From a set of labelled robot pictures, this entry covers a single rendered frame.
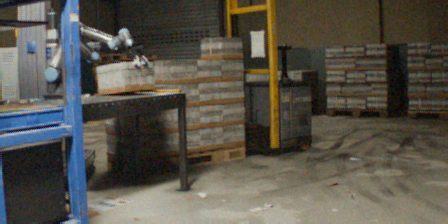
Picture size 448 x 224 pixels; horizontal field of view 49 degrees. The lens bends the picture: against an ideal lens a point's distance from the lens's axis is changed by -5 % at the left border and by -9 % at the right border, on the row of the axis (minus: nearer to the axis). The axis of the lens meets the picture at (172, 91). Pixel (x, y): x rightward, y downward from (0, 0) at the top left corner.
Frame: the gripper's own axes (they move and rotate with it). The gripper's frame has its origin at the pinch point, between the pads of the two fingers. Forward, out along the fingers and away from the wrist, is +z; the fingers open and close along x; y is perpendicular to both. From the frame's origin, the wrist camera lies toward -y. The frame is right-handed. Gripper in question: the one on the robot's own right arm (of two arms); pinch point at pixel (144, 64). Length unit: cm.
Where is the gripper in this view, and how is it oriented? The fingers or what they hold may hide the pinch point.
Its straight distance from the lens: 408.5
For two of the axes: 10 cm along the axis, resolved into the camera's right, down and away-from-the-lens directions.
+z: 4.8, 8.3, -2.8
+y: -6.4, 5.5, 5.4
